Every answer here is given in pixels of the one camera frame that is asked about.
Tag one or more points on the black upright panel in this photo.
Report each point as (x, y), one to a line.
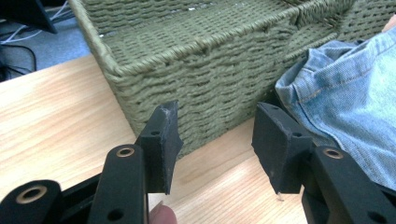
(25, 12)

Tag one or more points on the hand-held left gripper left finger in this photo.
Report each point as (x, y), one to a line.
(160, 149)

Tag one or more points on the blue denim pants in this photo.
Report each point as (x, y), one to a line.
(351, 102)

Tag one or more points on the green woven basket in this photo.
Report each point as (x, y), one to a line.
(202, 77)

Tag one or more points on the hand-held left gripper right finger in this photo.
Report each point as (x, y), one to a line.
(280, 149)

